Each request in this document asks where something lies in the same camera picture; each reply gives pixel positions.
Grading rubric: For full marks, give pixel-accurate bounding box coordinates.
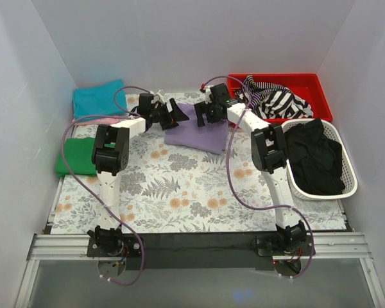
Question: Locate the red plastic bin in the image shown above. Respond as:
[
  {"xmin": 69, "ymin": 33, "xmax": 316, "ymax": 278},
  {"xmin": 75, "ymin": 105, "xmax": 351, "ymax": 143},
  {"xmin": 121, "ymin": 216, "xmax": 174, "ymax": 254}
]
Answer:
[{"xmin": 228, "ymin": 73, "xmax": 332, "ymax": 123}]

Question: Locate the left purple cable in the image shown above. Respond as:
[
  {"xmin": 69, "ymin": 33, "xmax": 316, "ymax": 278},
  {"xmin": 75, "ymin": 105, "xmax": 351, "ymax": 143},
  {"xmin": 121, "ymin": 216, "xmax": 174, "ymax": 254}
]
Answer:
[{"xmin": 61, "ymin": 86, "xmax": 146, "ymax": 286}]

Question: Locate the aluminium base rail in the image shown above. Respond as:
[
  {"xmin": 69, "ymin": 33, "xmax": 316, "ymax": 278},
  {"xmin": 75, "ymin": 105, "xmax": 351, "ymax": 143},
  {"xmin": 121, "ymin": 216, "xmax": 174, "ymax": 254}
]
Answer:
[{"xmin": 16, "ymin": 232, "xmax": 385, "ymax": 307}]

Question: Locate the green folded t shirt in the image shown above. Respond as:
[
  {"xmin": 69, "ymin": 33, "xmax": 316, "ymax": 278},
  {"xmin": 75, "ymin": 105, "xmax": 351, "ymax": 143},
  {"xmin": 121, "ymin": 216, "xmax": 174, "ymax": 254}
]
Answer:
[{"xmin": 64, "ymin": 137, "xmax": 96, "ymax": 176}]

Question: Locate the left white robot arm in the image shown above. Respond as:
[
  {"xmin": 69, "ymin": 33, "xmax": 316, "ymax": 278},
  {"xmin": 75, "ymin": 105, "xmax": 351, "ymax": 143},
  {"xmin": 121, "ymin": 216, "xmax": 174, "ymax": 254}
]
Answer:
[{"xmin": 88, "ymin": 93, "xmax": 189, "ymax": 257}]

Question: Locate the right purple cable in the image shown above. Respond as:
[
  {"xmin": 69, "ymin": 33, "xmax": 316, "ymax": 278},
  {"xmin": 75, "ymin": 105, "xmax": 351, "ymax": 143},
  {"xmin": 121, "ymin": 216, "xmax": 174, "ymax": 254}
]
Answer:
[{"xmin": 200, "ymin": 75, "xmax": 316, "ymax": 280}]

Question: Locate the black garment in basket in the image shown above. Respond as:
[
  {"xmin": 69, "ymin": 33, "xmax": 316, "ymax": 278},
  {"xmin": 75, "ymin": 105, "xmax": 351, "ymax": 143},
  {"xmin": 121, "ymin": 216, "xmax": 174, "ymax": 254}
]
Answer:
[{"xmin": 284, "ymin": 119, "xmax": 345, "ymax": 196}]

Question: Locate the pink folded t shirt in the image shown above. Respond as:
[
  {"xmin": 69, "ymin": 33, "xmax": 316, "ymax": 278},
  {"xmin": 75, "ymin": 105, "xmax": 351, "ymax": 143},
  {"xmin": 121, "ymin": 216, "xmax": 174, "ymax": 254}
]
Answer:
[{"xmin": 73, "ymin": 117, "xmax": 122, "ymax": 126}]

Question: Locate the teal folded t shirt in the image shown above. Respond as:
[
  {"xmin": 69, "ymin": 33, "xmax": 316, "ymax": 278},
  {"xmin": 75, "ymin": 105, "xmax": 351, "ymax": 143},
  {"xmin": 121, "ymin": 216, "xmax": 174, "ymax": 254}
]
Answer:
[{"xmin": 72, "ymin": 80, "xmax": 127, "ymax": 119}]

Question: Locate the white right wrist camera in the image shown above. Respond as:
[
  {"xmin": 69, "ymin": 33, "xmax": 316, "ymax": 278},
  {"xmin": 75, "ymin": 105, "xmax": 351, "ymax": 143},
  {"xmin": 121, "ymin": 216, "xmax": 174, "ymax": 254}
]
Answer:
[{"xmin": 200, "ymin": 83, "xmax": 212, "ymax": 102}]

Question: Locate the lilac purple t shirt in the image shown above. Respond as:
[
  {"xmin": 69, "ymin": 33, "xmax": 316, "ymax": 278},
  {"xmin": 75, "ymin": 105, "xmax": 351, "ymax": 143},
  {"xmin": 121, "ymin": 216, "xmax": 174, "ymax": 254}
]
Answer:
[{"xmin": 164, "ymin": 103, "xmax": 228, "ymax": 154}]

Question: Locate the purple cable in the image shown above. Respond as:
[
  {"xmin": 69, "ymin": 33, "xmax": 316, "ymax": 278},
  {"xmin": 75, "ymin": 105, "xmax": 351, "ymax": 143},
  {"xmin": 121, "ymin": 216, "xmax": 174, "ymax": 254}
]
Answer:
[
  {"xmin": 61, "ymin": 86, "xmax": 146, "ymax": 286},
  {"xmin": 200, "ymin": 75, "xmax": 316, "ymax": 280}
]

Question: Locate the black white striped shirt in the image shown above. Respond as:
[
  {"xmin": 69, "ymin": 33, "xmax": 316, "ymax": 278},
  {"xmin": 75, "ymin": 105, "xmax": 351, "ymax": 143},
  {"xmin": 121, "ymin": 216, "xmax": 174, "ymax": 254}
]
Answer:
[{"xmin": 234, "ymin": 75, "xmax": 314, "ymax": 119}]

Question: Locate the white perforated laundry basket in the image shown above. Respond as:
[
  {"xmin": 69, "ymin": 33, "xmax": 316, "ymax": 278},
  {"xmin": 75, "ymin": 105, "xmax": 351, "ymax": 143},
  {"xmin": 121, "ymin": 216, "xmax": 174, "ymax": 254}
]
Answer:
[{"xmin": 282, "ymin": 119, "xmax": 358, "ymax": 200}]

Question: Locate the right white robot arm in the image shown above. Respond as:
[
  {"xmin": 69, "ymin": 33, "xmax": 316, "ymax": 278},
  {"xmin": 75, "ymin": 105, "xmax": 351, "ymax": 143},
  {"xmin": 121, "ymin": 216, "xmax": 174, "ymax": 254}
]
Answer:
[{"xmin": 194, "ymin": 83, "xmax": 309, "ymax": 255}]

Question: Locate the floral patterned table cloth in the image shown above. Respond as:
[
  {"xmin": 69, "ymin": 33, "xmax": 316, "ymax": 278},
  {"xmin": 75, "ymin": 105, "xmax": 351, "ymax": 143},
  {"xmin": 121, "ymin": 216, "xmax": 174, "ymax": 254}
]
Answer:
[{"xmin": 49, "ymin": 92, "xmax": 347, "ymax": 234}]

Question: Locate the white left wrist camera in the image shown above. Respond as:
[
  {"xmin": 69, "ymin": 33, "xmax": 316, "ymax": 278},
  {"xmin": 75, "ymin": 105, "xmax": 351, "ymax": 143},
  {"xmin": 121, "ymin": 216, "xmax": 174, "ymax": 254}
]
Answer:
[{"xmin": 150, "ymin": 89, "xmax": 166, "ymax": 104}]

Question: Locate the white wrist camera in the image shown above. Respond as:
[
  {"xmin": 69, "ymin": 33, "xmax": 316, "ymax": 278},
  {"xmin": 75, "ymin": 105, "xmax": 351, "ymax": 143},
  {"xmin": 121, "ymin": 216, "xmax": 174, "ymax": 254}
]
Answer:
[
  {"xmin": 150, "ymin": 89, "xmax": 166, "ymax": 104},
  {"xmin": 200, "ymin": 83, "xmax": 212, "ymax": 102}
]

